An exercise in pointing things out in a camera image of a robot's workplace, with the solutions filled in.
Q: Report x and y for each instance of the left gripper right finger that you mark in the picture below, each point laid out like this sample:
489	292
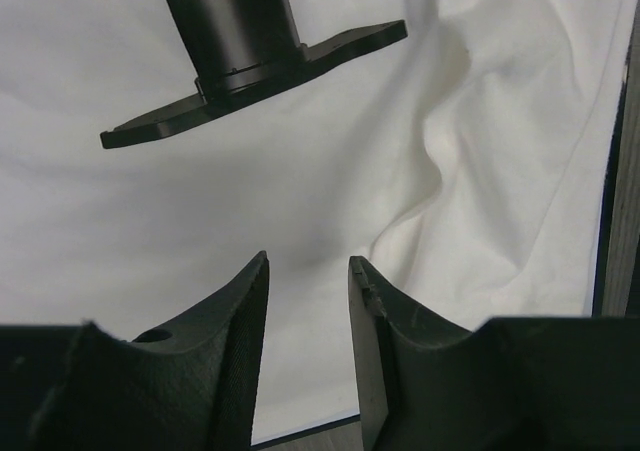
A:
425	383

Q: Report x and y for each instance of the white t shirt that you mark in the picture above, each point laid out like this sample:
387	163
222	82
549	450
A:
466	162

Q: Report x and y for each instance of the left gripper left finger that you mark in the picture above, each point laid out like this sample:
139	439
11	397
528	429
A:
189	383

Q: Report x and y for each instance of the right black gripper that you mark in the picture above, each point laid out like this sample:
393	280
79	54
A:
244	52

